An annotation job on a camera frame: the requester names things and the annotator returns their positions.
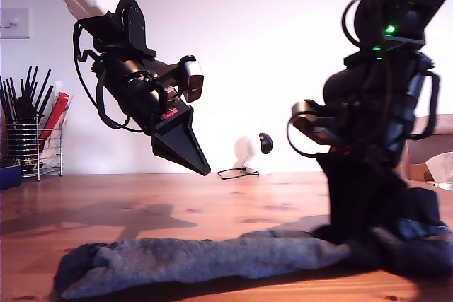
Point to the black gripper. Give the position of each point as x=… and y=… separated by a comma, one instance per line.
x=155, y=107

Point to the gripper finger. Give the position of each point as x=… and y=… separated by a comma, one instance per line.
x=378, y=192
x=341, y=192

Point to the grey sock dark cuff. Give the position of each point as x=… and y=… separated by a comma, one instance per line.
x=194, y=259
x=424, y=210

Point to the brown cardboard box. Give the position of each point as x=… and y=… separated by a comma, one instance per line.
x=417, y=173

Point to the patterned tissue box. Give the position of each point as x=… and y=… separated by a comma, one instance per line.
x=444, y=186

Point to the white tissue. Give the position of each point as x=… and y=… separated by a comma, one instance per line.
x=442, y=167

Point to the wooden chair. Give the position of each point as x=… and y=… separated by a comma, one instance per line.
x=442, y=123

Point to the red package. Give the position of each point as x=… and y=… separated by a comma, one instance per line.
x=56, y=114

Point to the black chopstick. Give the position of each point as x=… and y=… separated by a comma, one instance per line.
x=47, y=101
x=28, y=80
x=34, y=82
x=5, y=98
x=15, y=98
x=45, y=86

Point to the blue box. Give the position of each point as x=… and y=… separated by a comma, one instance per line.
x=10, y=178

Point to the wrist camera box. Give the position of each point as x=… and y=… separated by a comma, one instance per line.
x=304, y=111
x=194, y=79

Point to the white round security camera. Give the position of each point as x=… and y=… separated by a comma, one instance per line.
x=253, y=153

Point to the white light switch plate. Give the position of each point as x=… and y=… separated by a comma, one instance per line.
x=17, y=28

